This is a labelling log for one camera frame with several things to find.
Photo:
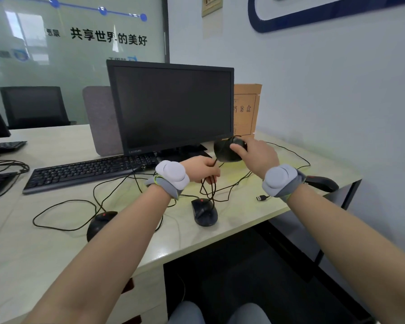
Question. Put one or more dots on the grey table side panel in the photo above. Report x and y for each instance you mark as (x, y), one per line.
(290, 232)

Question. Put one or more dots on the black metal table frame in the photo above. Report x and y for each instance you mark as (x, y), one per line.
(355, 193)

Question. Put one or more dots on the person's leg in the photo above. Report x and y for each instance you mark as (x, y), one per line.
(249, 315)
(185, 315)

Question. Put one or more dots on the person's left hand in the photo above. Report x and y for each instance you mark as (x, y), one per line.
(200, 168)

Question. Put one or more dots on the beige wall notice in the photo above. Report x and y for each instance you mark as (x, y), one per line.
(212, 4)

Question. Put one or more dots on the pale wooden table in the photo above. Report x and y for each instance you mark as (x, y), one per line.
(54, 138)
(37, 283)

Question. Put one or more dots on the brown cardboard file box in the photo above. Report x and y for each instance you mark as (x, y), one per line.
(248, 111)

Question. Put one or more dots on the person's left forearm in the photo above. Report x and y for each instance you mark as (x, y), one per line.
(104, 259)

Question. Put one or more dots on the person's left leg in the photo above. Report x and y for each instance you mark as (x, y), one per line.
(185, 315)

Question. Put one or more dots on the grey felt divider panel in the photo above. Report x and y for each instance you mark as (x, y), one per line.
(101, 124)

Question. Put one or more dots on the person's right forearm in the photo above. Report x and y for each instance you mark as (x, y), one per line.
(351, 253)

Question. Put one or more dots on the thin black keyboard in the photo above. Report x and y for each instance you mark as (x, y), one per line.
(3, 146)

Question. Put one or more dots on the blue framed wall board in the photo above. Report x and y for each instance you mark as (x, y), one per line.
(252, 13)

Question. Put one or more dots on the person's right hand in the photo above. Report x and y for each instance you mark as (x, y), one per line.
(260, 158)

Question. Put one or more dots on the person's right leg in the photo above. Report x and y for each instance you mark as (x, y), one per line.
(249, 315)

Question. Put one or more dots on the black office chair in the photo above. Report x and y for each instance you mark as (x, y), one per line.
(33, 107)

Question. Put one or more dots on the printed glass partition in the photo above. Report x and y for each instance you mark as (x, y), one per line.
(71, 74)

